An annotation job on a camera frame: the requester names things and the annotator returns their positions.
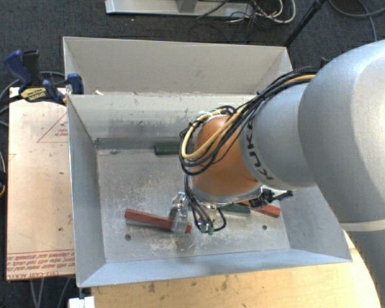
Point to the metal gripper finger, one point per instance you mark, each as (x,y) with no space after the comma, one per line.
(179,225)
(179,201)

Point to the red-brown flat block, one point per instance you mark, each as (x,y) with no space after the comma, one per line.
(147,218)
(266,210)

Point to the dark green flat block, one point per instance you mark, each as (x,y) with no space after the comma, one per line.
(235,210)
(167,148)

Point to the grey metal bin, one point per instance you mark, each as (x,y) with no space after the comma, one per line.
(141,178)

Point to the brown cardboard board red print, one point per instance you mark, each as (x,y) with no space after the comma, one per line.
(38,188)

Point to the black cylinder on white bracket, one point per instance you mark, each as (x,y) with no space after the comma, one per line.
(260,201)

